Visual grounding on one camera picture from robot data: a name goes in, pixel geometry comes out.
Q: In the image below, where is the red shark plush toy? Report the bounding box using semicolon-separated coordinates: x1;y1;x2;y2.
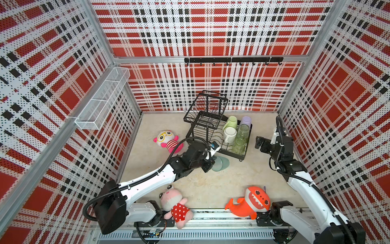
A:
224;186;271;220

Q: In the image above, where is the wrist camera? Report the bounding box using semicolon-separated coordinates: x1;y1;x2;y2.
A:
270;129;280;145
206;141;221;161

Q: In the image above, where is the lavender plastic cup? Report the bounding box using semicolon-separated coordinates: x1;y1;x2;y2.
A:
240;116;252;128

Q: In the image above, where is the short green glass cup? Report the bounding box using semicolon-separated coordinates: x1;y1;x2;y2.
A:
232;138;246;155

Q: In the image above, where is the pink bear plush toy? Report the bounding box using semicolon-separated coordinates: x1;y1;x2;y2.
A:
159;185;194;229

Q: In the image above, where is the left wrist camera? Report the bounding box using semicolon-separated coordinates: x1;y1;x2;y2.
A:
206;141;221;161

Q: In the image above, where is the tall green glass cup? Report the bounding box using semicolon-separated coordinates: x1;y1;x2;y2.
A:
236;124;250;142

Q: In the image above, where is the yellow pink owl plush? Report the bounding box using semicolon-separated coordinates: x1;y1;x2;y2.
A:
153;130;184;153

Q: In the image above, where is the teal glass cup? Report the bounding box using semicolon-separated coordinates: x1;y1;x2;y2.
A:
212;156;230;172

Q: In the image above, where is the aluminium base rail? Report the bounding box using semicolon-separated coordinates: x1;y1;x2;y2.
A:
86;206;327;244

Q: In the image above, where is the white mug red interior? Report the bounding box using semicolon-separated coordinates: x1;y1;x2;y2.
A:
223;127;237;144

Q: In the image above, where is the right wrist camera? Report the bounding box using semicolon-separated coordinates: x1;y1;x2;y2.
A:
270;129;280;145

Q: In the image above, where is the black wire dish rack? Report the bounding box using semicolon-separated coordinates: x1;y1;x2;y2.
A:
183;90;248;162

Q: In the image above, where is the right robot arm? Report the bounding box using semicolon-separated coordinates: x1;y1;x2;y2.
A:
255;116;366;244

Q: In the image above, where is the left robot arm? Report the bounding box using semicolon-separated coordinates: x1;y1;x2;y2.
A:
82;137;221;234

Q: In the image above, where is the white wire wall basket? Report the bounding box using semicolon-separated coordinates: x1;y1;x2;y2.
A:
75;67;130;130

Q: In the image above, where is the black wall hook rail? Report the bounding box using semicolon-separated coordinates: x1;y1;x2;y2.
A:
184;57;284;64

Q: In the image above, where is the white mug green handle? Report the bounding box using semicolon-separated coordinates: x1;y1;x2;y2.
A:
223;116;238;130

